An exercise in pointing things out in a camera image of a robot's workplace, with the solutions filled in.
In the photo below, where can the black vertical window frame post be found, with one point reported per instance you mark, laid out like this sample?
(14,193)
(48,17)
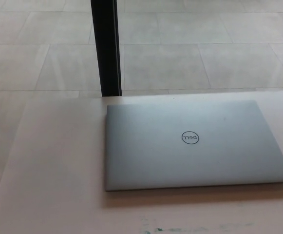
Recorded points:
(107,48)

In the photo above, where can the silver laptop with round logo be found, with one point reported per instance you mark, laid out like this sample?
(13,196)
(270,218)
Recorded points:
(192,151)

